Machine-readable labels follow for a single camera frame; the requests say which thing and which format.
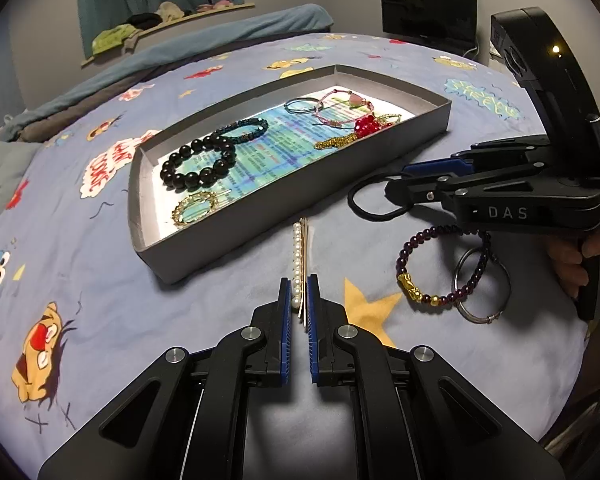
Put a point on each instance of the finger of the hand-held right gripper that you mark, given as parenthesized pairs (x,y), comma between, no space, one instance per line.
(445,165)
(415,190)

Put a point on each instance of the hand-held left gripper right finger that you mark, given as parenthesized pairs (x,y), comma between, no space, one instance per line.
(314,335)

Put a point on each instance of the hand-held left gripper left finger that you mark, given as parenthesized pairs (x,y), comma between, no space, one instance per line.
(286,330)

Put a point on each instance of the gold pearl hairpin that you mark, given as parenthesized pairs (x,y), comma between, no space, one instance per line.
(296,260)

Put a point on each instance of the grey cardboard box tray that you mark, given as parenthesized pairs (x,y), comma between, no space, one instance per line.
(280,195)

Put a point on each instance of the round gold hair clip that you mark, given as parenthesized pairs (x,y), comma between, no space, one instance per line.
(176,212)

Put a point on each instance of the person's right hand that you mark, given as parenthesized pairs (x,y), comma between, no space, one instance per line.
(565,260)

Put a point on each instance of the blue green printed paper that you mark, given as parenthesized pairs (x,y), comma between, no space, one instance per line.
(280,145)

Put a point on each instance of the black monitor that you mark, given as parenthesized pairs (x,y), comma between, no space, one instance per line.
(425,10)

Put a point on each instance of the teal folded blanket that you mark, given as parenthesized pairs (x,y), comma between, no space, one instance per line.
(205,40)

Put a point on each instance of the pink cloth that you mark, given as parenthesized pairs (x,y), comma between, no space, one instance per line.
(215,6)

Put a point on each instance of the beige cloth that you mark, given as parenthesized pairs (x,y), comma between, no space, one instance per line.
(170,11)

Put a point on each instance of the grey folded blanket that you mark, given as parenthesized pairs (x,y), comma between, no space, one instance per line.
(80,105)

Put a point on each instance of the small grey cloth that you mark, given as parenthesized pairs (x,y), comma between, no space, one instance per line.
(132,40)

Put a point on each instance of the black cloth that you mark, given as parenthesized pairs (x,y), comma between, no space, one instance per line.
(142,20)

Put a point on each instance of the grey blue pillow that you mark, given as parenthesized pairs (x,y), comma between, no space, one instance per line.
(0,180)

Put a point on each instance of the green cloth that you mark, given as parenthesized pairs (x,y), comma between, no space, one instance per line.
(110,37)

